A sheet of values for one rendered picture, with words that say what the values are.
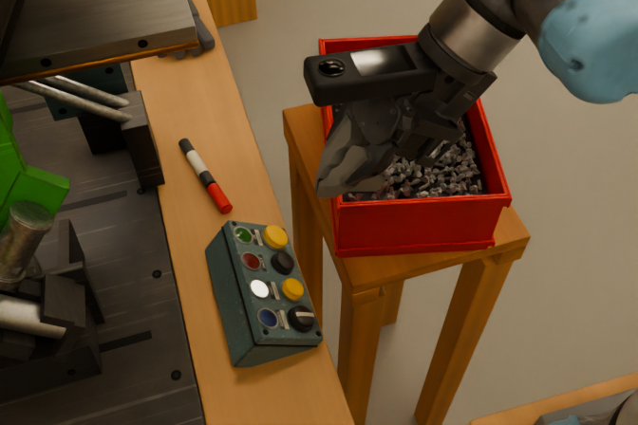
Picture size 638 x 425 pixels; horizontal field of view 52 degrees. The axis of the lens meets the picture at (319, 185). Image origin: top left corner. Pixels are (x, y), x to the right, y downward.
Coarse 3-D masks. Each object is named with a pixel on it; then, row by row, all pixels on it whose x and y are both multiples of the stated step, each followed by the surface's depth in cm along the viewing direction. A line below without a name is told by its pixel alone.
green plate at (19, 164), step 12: (0, 96) 59; (0, 108) 53; (0, 120) 53; (12, 120) 62; (0, 132) 54; (0, 144) 54; (12, 144) 55; (0, 156) 55; (12, 156) 55; (0, 168) 55; (12, 168) 56; (24, 168) 56; (0, 180) 56; (12, 180) 56; (0, 192) 57; (0, 204) 57
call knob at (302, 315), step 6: (300, 306) 68; (294, 312) 67; (300, 312) 67; (306, 312) 67; (294, 318) 67; (300, 318) 66; (306, 318) 67; (312, 318) 68; (300, 324) 66; (306, 324) 66; (312, 324) 67
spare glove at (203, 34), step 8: (192, 8) 101; (200, 24) 99; (200, 32) 98; (208, 32) 98; (200, 40) 98; (208, 40) 97; (192, 48) 96; (200, 48) 96; (208, 48) 98; (160, 56) 96; (176, 56) 96; (184, 56) 97
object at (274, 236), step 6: (270, 228) 73; (276, 228) 74; (264, 234) 73; (270, 234) 73; (276, 234) 73; (282, 234) 74; (270, 240) 72; (276, 240) 73; (282, 240) 73; (276, 246) 73; (282, 246) 73
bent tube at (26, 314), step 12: (0, 300) 60; (12, 300) 61; (24, 300) 62; (0, 312) 60; (12, 312) 61; (24, 312) 61; (36, 312) 62; (0, 324) 60; (12, 324) 61; (24, 324) 61; (36, 324) 62; (48, 324) 62; (48, 336) 63; (60, 336) 63
